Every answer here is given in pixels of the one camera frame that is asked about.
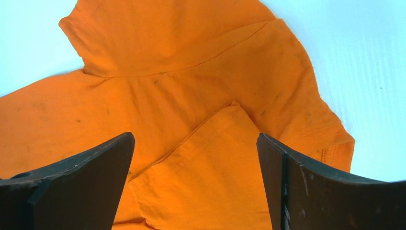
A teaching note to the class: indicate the orange t-shirt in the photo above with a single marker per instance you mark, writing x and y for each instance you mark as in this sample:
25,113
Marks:
196,82

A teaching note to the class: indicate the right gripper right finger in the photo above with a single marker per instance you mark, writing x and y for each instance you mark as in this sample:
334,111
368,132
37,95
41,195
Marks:
306,194

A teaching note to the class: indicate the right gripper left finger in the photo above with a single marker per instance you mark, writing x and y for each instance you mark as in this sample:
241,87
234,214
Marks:
81,192

